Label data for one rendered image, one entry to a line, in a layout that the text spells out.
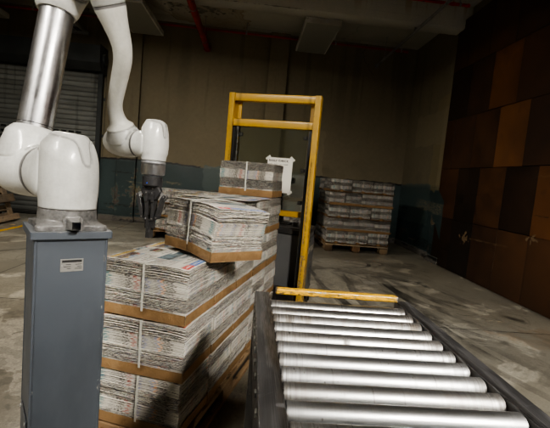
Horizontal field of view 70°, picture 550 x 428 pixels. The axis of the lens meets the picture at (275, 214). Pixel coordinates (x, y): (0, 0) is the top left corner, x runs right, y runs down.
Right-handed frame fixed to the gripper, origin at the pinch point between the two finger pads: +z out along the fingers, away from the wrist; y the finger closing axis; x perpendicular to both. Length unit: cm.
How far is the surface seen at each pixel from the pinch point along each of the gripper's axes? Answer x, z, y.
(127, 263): 2.0, 14.5, 7.3
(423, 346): 28, 17, -99
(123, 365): 2, 56, 7
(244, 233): -24.9, 1.0, -30.4
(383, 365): 45, 17, -89
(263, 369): 59, 16, -64
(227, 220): -15.4, -4.9, -26.1
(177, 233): -24.2, 5.0, 0.4
